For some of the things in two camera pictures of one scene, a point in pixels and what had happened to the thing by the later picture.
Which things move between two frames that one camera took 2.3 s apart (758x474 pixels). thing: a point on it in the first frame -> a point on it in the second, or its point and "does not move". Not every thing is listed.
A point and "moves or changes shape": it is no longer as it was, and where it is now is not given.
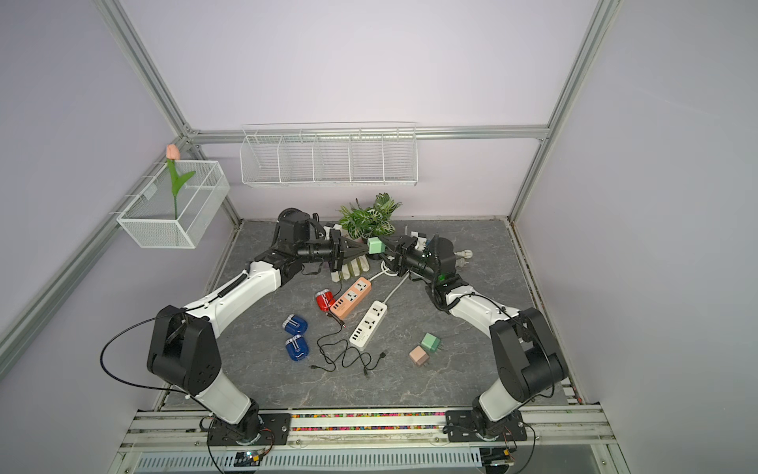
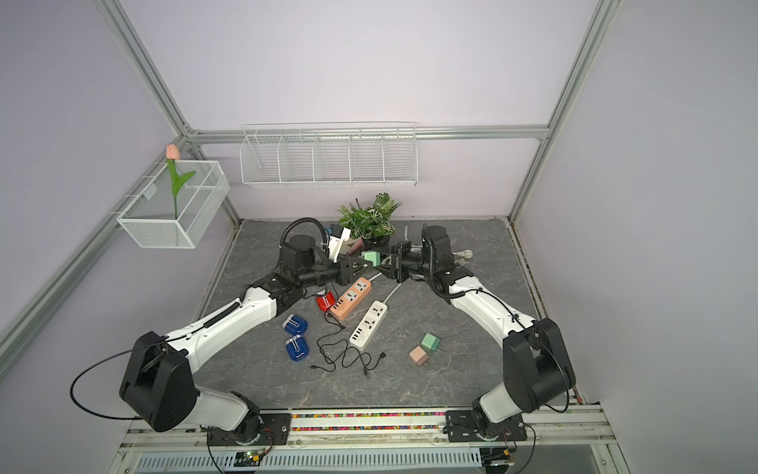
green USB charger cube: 375,246 moves or changes shape
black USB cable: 340,341 does not move
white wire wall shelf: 330,154 does not move
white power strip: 368,325 does not move
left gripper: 338,250 -> 345,270
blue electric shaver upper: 295,325 does not move
